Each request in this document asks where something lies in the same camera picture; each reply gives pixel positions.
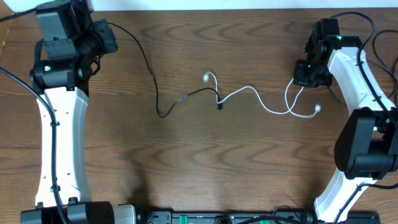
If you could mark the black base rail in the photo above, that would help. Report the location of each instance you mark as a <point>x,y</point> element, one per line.
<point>282,216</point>

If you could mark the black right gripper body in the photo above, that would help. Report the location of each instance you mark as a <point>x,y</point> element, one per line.
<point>311,74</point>

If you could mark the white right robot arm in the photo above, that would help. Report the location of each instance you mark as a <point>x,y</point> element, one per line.
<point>366,149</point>

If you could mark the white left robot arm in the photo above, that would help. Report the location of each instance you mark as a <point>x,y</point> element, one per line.
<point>60,78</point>

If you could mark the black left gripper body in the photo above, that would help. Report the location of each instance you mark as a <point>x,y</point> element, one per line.
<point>104,35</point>

